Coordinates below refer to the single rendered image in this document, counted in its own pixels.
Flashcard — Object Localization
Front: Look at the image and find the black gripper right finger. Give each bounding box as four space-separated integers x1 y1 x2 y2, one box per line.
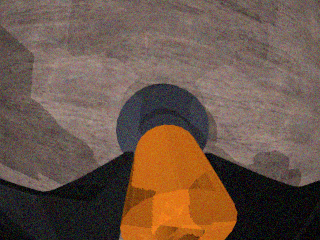
204 152 320 240

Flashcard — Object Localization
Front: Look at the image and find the orange knob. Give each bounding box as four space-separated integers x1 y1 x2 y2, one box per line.
120 125 237 240

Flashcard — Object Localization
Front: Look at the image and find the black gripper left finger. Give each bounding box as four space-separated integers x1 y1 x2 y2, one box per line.
0 152 133 240

